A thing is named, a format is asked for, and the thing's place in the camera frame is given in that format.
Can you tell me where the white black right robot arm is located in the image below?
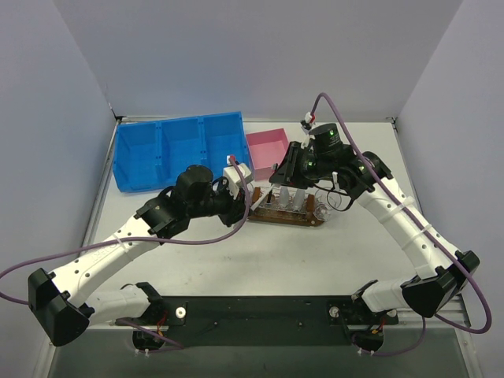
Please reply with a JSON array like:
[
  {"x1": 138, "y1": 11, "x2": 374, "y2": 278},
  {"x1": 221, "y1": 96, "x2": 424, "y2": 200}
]
[{"x1": 269, "y1": 124, "x2": 480, "y2": 318}]

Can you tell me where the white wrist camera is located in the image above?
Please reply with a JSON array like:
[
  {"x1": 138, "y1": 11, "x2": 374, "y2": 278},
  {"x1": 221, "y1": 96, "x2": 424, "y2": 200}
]
[
  {"x1": 223, "y1": 155, "x2": 254, "y2": 199},
  {"x1": 300, "y1": 112, "x2": 316, "y2": 148}
]

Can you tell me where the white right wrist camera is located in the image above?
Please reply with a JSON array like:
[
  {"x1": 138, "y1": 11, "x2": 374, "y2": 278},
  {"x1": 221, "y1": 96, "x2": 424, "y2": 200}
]
[{"x1": 300, "y1": 112, "x2": 316, "y2": 148}]

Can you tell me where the blue plastic bin middle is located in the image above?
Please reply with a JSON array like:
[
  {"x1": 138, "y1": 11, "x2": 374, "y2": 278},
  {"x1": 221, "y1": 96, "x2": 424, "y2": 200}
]
[{"x1": 155, "y1": 117, "x2": 204, "y2": 186}]

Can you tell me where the white toothpaste red cap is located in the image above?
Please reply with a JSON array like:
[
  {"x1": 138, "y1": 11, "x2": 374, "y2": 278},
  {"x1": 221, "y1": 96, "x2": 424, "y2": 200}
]
[{"x1": 278, "y1": 186, "x2": 291, "y2": 209}]

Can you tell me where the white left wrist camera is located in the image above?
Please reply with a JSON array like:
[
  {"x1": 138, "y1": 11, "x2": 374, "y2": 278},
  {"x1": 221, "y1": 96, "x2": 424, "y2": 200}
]
[{"x1": 223, "y1": 155, "x2": 254, "y2": 199}]

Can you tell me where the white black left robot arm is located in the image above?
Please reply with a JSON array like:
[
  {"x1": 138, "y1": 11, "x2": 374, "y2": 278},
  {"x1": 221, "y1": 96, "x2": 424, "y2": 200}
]
[{"x1": 28, "y1": 163, "x2": 253, "y2": 347}]

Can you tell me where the blue plastic bin right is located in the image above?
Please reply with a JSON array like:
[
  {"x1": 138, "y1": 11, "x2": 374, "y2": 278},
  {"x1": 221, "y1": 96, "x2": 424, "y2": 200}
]
[{"x1": 202, "y1": 112, "x2": 250, "y2": 178}]

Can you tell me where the brown wooden tray holder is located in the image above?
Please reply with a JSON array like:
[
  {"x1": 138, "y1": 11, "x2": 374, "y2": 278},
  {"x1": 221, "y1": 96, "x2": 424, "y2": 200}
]
[{"x1": 248, "y1": 187, "x2": 326, "y2": 227}]

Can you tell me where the clear plastic cup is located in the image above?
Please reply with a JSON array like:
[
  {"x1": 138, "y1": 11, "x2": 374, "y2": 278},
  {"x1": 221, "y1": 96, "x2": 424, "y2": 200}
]
[{"x1": 314, "y1": 190, "x2": 354, "y2": 221}]

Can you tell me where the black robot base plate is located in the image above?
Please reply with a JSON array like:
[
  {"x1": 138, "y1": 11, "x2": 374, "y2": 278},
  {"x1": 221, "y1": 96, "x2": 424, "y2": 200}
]
[{"x1": 131, "y1": 295, "x2": 398, "y2": 347}]

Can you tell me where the blue plastic bin left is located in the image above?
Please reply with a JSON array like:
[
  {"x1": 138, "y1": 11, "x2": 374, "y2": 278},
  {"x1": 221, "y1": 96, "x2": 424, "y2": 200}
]
[{"x1": 113, "y1": 122, "x2": 161, "y2": 193}]

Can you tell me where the aluminium frame rail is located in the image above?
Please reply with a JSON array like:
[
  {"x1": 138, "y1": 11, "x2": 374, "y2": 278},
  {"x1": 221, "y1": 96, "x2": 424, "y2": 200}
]
[{"x1": 46, "y1": 297, "x2": 472, "y2": 332}]

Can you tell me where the white toothpaste blue cap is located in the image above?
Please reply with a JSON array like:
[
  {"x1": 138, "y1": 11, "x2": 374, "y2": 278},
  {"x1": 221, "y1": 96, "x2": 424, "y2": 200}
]
[{"x1": 292, "y1": 189, "x2": 306, "y2": 211}]

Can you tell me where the pink wooden drawer box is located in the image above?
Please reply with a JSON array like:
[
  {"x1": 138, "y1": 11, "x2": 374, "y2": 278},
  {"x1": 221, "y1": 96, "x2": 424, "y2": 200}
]
[{"x1": 246, "y1": 128, "x2": 289, "y2": 181}]

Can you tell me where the blue plastic bin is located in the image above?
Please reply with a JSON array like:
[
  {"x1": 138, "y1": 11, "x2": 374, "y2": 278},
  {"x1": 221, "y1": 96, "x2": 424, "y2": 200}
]
[
  {"x1": 113, "y1": 122, "x2": 161, "y2": 193},
  {"x1": 202, "y1": 112, "x2": 250, "y2": 178},
  {"x1": 155, "y1": 117, "x2": 204, "y2": 186}
]

